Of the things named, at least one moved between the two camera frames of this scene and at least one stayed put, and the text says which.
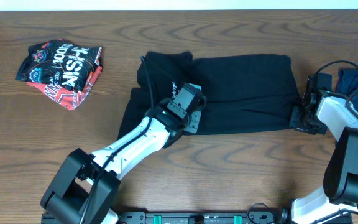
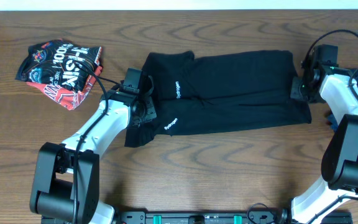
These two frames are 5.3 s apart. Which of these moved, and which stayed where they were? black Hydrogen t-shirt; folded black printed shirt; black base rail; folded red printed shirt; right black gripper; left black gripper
Moved: right black gripper; left black gripper
Stayed: folded black printed shirt; black base rail; folded red printed shirt; black Hydrogen t-shirt
